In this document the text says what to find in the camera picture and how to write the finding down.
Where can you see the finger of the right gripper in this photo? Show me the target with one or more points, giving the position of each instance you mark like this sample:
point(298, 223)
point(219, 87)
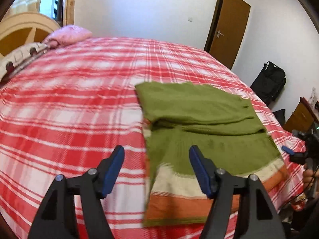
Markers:
point(287, 150)

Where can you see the green striped knit sweater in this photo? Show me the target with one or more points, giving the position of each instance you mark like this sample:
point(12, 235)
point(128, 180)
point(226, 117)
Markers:
point(226, 129)

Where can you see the person's right hand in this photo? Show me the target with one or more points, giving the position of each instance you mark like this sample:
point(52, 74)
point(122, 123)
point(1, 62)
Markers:
point(307, 178)

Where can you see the brown wooden dresser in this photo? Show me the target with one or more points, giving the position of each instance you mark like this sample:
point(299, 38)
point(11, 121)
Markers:
point(302, 118)

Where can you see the black bag on floor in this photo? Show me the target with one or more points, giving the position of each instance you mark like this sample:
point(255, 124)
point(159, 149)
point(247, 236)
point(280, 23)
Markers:
point(280, 115)

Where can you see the black folded trolley bag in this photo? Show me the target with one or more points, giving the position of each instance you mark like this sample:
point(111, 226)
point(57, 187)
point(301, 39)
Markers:
point(269, 83)

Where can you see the red plaid bed sheet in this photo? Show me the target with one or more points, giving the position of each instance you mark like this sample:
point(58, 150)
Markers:
point(69, 108)

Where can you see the brown wooden door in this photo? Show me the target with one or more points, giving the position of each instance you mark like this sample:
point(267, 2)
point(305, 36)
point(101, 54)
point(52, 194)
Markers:
point(227, 30)

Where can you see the white brown patterned pillow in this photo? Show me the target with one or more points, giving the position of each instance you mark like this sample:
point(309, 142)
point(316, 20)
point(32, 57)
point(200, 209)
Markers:
point(20, 58)

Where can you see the pink pillow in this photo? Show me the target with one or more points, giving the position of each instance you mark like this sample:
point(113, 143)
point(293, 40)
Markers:
point(67, 35)

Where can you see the cream wooden headboard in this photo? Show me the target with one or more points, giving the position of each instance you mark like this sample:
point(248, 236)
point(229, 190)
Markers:
point(24, 28)

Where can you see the beige patterned curtain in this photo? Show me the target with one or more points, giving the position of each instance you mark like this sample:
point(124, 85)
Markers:
point(20, 6)

